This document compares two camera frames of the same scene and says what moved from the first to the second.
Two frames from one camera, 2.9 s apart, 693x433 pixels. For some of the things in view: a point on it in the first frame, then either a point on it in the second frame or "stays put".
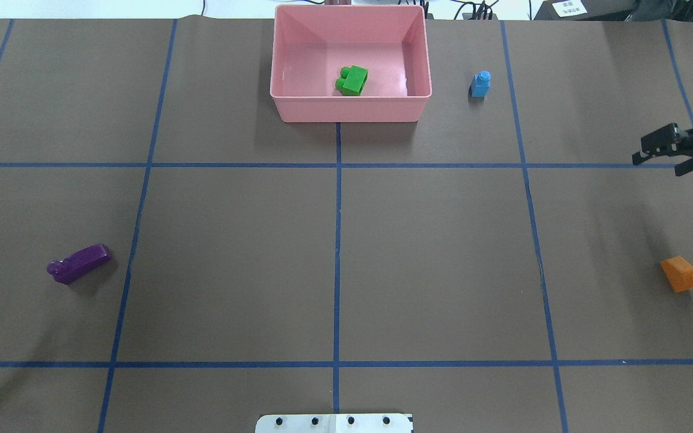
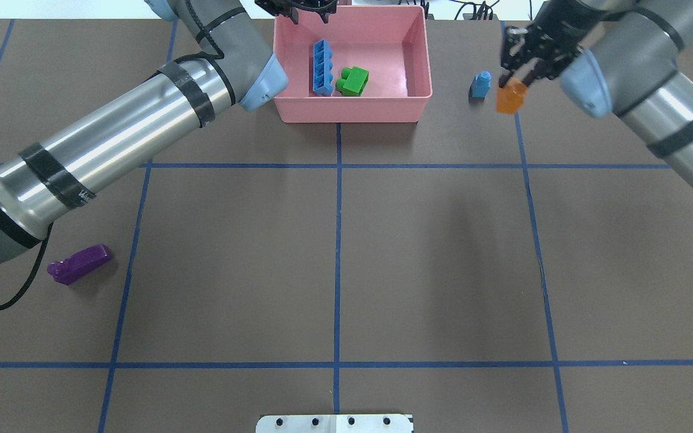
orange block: (681, 275) → (510, 97)
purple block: (64, 270) stays put
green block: (352, 80) stays put
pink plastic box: (344, 64) stays put
